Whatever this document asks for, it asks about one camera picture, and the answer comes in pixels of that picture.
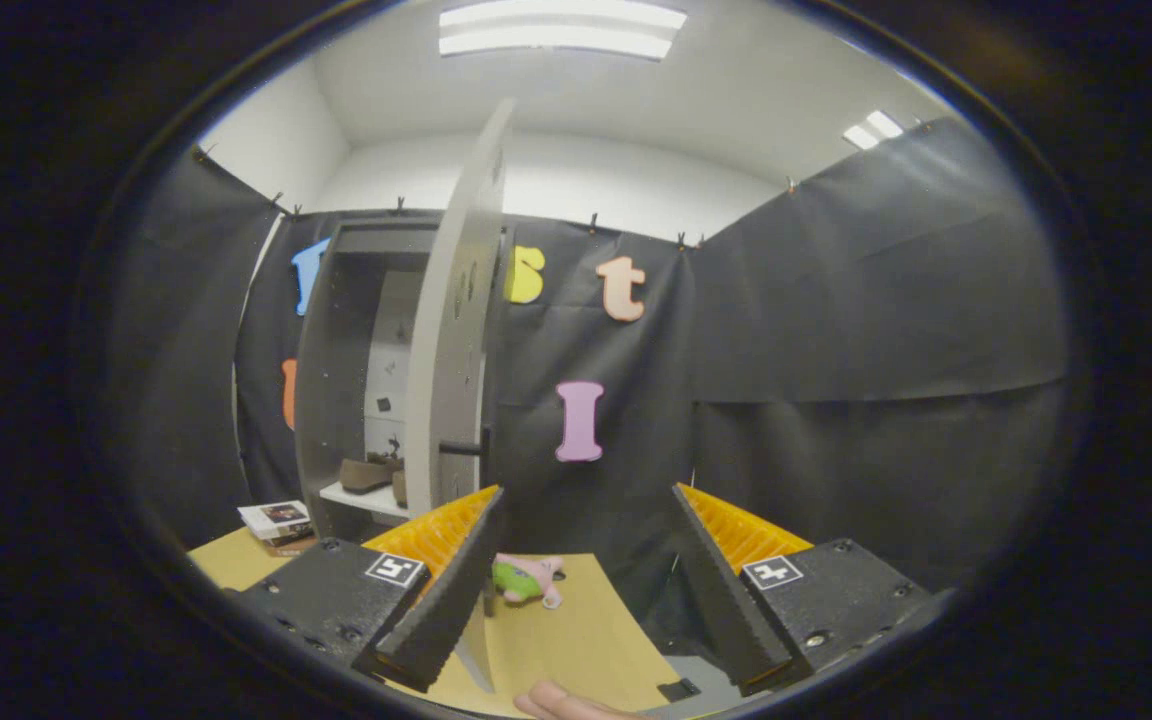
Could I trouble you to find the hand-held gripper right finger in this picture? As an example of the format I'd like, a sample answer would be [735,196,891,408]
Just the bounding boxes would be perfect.
[671,483,937,698]

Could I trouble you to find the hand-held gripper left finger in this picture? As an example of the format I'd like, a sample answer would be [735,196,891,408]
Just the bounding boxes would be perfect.
[226,485,507,694]

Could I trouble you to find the black door handle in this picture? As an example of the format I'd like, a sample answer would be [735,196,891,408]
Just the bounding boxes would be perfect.
[438,428,493,491]

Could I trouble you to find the grey shoe cabinet door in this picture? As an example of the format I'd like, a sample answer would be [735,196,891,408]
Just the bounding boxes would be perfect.
[404,98,517,693]

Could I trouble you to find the grey shoe cabinet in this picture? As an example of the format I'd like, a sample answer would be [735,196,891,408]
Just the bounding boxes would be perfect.
[294,212,447,546]

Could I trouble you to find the pink and green plush toy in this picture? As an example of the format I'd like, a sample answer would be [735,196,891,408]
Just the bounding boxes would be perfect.
[491,553,567,611]

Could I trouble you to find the white book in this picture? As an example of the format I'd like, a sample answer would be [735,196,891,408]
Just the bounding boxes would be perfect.
[238,500,312,541]

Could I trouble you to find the black backdrop cloth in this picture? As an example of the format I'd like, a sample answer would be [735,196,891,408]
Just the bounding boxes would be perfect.
[106,115,1072,641]

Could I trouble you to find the small ceiling light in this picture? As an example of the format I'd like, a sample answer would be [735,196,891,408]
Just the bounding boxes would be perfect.
[842,108,905,153]

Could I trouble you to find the long ceiling light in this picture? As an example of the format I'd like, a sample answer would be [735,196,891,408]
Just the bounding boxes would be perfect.
[436,0,689,61]

